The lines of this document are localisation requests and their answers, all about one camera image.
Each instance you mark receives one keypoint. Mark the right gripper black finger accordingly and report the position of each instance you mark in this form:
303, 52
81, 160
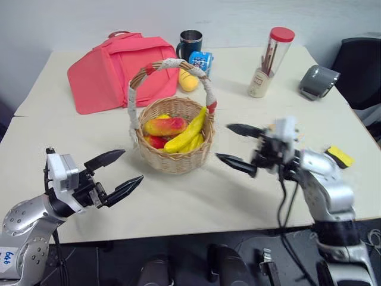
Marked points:
247, 130
238, 164

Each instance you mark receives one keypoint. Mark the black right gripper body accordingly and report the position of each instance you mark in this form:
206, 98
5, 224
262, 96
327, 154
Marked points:
269, 152

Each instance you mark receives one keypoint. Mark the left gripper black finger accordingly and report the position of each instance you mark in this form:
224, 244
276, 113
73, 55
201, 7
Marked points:
105, 159
122, 192

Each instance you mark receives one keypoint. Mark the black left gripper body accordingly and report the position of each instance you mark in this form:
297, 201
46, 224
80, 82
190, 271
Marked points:
89, 190

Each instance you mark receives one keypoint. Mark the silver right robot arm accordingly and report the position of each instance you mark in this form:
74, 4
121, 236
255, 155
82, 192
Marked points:
327, 184

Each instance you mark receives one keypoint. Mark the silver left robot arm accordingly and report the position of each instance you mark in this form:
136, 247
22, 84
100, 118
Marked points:
26, 214

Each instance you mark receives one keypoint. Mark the clear tube with red lid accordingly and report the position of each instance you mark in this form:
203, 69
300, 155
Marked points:
260, 83

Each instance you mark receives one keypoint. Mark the small red yellow fruit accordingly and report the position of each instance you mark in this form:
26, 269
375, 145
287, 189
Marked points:
156, 141

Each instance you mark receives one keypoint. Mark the yellow banana bunch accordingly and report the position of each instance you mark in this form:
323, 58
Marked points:
184, 138

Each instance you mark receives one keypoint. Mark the yellow red mango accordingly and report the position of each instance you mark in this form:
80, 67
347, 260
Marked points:
163, 125

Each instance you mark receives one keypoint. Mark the yellow black sponge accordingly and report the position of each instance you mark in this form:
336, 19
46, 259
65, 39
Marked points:
340, 156

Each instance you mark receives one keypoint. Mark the brown sticks bundle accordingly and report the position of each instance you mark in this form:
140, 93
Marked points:
268, 59

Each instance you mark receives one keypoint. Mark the plain yellow fruit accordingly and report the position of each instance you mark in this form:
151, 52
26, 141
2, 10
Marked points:
188, 82

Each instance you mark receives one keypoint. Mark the blue snack packet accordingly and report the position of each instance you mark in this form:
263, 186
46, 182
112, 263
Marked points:
201, 61

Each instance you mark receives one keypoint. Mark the red fabric bag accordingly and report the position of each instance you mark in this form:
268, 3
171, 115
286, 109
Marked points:
101, 74

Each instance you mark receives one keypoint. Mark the dark rounded shape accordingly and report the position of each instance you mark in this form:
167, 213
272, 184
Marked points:
154, 272

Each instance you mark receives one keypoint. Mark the grey mug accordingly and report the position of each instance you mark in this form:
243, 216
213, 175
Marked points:
320, 79

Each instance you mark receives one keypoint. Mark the black steel-lined mug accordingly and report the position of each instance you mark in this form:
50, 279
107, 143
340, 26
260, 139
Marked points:
187, 47

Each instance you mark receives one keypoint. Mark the white paper label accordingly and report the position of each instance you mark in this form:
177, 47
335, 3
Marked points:
7, 260

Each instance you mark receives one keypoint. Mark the black office chair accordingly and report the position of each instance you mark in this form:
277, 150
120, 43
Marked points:
360, 68

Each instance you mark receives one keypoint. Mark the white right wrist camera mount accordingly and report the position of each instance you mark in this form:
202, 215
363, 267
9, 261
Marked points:
285, 129

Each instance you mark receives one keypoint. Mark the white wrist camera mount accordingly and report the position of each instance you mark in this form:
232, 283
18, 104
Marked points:
61, 172
285, 129

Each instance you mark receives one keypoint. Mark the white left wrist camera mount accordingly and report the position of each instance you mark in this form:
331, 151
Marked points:
61, 172

